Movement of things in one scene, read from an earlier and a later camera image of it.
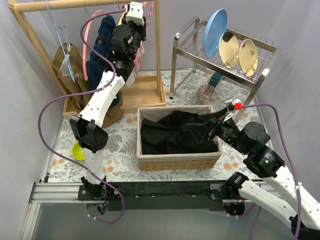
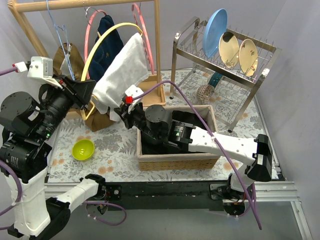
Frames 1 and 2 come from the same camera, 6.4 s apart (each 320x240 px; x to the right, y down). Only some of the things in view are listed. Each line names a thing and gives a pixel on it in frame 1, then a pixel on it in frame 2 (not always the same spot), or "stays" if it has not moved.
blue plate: x=215 y=27 stays
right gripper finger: x=199 y=130 → x=119 y=111
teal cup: x=215 y=79 stays
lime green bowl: x=78 y=152 stays
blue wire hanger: x=63 y=37 stays
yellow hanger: x=120 y=22 → x=87 y=54
